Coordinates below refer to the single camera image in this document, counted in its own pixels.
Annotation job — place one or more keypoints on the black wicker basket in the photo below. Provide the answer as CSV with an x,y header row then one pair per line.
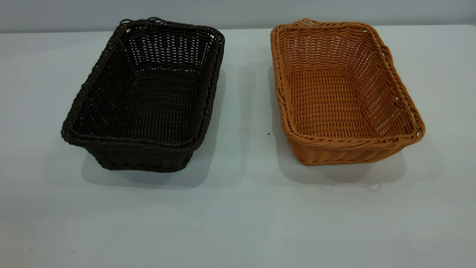
x,y
163,111

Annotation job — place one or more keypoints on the orange wicker basket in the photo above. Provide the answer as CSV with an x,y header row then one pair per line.
x,y
327,108

